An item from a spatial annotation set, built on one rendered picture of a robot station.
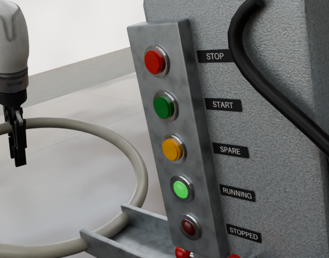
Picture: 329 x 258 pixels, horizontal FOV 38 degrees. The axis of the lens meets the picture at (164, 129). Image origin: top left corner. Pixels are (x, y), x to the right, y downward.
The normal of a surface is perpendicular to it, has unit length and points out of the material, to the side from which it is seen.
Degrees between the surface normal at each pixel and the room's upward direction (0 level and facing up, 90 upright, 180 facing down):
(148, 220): 90
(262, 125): 90
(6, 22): 94
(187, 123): 90
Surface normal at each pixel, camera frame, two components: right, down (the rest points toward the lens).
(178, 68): -0.68, 0.35
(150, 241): -0.18, -0.93
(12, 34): 0.54, 0.37
